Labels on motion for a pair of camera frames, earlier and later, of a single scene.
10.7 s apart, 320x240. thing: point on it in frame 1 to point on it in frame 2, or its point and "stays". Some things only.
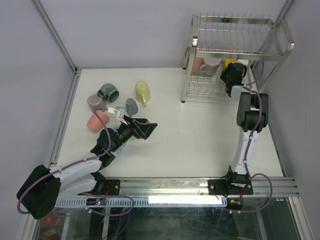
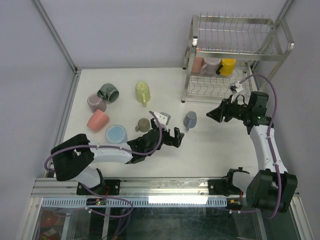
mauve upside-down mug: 94,102 stays
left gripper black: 139,128 to 175,140
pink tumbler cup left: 94,123 stays
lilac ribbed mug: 210,66 stays
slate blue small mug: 131,106 to 190,120
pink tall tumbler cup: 197,62 stays
